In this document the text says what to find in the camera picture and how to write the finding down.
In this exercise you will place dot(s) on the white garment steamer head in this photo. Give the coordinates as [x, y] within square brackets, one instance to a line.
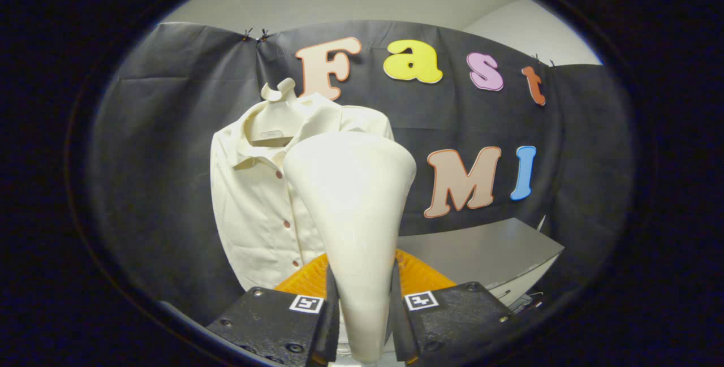
[350, 214]

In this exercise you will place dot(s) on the cream button-up shirt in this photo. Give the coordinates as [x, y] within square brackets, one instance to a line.
[254, 214]

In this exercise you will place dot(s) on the black backdrop cloth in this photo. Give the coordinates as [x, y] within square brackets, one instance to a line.
[158, 186]

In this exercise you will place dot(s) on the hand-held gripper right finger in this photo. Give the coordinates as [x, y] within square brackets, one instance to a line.
[400, 333]

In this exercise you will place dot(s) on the white plastic clothes hanger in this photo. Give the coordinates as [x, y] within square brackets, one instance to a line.
[280, 93]

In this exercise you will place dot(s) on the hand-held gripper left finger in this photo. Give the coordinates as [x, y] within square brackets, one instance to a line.
[330, 339]

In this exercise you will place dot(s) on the grey-topped white cabinet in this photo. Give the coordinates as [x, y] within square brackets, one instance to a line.
[481, 248]

